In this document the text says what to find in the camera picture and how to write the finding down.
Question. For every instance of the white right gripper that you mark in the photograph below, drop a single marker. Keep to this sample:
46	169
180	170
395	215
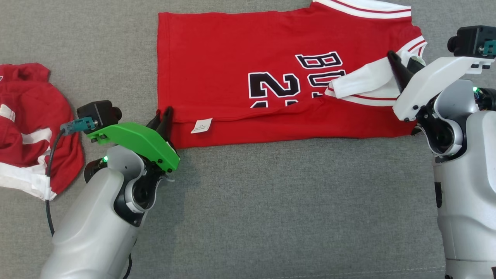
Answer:
434	83

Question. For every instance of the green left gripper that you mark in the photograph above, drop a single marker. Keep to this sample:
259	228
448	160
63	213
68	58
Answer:
135	141

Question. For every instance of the red and white basketball jersey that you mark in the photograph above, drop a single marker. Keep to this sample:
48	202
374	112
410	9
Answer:
217	66

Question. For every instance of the red shorts with white stripes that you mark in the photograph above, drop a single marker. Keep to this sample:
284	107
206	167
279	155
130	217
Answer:
35	128

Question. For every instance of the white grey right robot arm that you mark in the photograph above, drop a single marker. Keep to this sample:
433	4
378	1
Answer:
469	186

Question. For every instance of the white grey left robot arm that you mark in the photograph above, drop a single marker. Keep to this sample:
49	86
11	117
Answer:
93	228

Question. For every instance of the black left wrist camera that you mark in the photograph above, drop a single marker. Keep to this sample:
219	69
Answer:
99	112

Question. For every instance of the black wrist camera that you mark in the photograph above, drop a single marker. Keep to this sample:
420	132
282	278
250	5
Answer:
469	40
99	112

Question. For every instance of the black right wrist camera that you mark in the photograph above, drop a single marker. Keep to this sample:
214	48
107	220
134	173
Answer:
469	40

